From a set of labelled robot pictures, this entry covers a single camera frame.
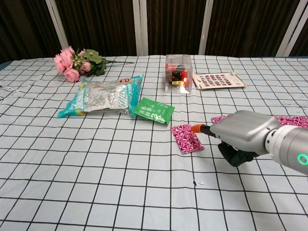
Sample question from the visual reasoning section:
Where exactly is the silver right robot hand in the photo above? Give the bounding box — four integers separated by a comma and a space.
191, 110, 281, 167

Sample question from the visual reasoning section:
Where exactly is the cardboard sheet with colour swatches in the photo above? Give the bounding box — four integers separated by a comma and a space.
192, 72, 247, 91

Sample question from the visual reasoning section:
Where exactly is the clear box with red toy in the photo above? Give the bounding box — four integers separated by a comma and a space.
165, 54, 193, 95

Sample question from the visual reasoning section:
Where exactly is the green tea sachet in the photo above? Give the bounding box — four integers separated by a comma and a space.
131, 97, 175, 125

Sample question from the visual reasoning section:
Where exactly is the teal silver snack bag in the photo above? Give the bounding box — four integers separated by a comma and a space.
56, 74, 144, 119

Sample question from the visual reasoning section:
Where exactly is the white black checked tablecloth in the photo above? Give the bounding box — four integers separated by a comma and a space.
0, 55, 308, 231

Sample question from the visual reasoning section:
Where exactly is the dark brown curtain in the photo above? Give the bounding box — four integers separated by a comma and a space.
0, 0, 308, 64

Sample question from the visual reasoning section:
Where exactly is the pink artificial flower bouquet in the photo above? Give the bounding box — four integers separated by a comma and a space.
53, 46, 134, 83

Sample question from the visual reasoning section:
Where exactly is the white partition post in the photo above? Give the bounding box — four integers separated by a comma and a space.
198, 0, 214, 56
282, 0, 306, 57
45, 0, 70, 57
133, 0, 148, 56

